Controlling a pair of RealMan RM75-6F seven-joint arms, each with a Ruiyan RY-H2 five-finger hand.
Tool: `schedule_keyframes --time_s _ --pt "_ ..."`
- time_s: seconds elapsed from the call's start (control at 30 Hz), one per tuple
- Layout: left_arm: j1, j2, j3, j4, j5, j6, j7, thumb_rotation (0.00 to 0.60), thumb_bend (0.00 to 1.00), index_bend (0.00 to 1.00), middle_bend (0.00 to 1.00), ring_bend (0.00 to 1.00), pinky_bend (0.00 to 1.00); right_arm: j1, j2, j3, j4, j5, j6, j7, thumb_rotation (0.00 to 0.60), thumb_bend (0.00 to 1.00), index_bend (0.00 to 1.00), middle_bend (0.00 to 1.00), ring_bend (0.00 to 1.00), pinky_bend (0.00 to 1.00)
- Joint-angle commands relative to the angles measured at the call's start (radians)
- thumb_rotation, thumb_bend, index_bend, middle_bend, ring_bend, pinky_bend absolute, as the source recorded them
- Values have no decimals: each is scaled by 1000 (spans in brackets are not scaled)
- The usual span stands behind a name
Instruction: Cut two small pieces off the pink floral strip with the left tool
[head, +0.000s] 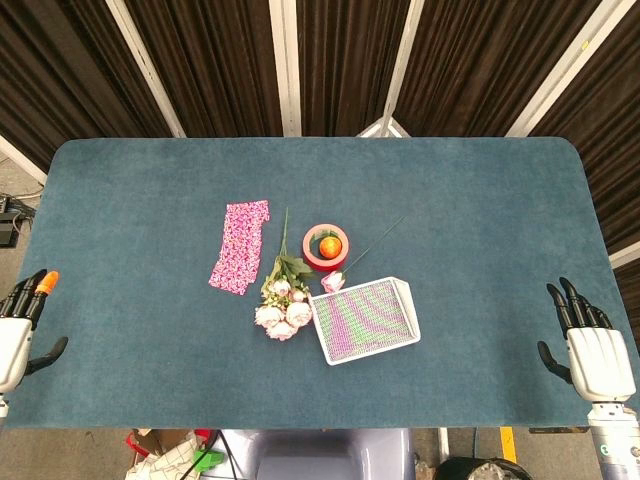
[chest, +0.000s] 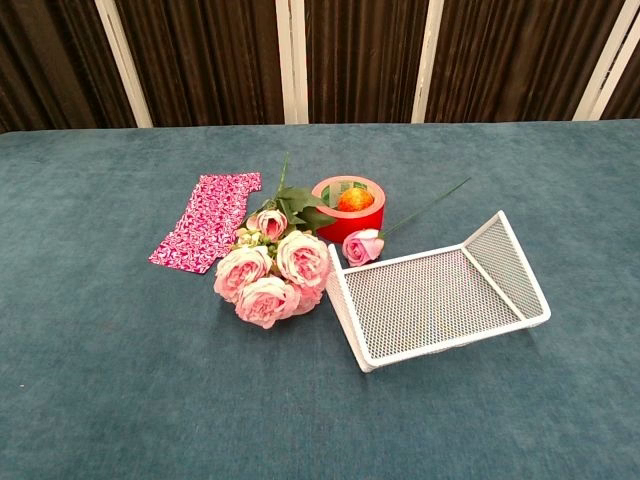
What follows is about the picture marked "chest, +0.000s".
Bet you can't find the pink patterned paper stack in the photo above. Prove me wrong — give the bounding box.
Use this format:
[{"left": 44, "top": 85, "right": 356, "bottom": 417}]
[{"left": 174, "top": 171, "right": 263, "bottom": 234}]

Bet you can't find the blue velvet table cloth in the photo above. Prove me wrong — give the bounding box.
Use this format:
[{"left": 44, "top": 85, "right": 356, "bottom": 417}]
[{"left": 0, "top": 118, "right": 640, "bottom": 480}]

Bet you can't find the single pink rose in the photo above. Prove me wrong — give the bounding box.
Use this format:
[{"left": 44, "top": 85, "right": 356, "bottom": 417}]
[{"left": 341, "top": 177, "right": 472, "bottom": 268}]

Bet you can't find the pink peony bouquet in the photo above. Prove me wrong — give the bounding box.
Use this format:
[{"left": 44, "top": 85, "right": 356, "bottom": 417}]
[{"left": 213, "top": 152, "right": 337, "bottom": 331}]

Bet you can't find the orange ball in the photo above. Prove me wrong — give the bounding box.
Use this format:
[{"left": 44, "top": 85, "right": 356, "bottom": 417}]
[{"left": 337, "top": 186, "right": 376, "bottom": 213}]

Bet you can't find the red tape roll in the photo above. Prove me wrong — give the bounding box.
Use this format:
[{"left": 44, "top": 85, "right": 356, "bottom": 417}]
[{"left": 310, "top": 175, "right": 387, "bottom": 245}]

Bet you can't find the brown curtain panel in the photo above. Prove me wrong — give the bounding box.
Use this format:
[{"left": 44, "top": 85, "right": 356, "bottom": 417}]
[
  {"left": 0, "top": 0, "right": 137, "bottom": 134},
  {"left": 599, "top": 9, "right": 640, "bottom": 121},
  {"left": 303, "top": 0, "right": 431, "bottom": 125},
  {"left": 113, "top": 0, "right": 286, "bottom": 129},
  {"left": 424, "top": 0, "right": 629, "bottom": 124}
]

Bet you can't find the white mesh tray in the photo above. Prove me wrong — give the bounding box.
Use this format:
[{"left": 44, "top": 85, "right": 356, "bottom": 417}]
[{"left": 325, "top": 209, "right": 552, "bottom": 374}]

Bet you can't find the white frame post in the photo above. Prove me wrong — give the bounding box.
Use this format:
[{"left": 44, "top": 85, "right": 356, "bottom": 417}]
[
  {"left": 409, "top": 0, "right": 447, "bottom": 124},
  {"left": 274, "top": 0, "right": 310, "bottom": 125},
  {"left": 93, "top": 0, "right": 154, "bottom": 129},
  {"left": 571, "top": 0, "right": 640, "bottom": 122}
]

